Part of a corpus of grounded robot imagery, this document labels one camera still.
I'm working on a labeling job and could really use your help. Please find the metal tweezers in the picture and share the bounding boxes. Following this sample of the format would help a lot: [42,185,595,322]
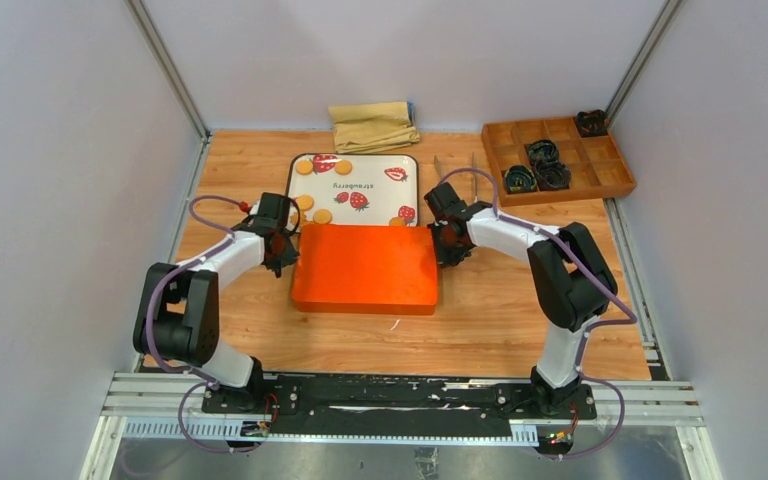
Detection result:
[433,152,479,203]

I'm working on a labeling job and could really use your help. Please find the orange box lid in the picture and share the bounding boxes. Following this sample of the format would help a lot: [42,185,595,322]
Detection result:
[291,224,439,316]

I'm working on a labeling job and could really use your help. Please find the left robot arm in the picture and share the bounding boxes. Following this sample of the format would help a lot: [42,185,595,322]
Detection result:
[132,193,302,413]

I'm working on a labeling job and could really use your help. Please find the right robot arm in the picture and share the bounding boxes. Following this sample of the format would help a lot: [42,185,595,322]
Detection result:
[424,182,618,418]

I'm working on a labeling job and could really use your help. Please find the strawberry print white tray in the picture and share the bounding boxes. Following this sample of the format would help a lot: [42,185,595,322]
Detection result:
[286,153,420,227]

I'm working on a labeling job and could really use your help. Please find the wooden compartment organizer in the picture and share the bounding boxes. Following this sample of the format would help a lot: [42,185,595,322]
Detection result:
[481,117,637,207]

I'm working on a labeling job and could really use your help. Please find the folded beige cloth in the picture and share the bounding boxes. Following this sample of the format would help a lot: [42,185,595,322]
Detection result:
[328,101,421,154]

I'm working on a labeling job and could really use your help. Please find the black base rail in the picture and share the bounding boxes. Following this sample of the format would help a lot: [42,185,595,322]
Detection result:
[201,373,597,439]

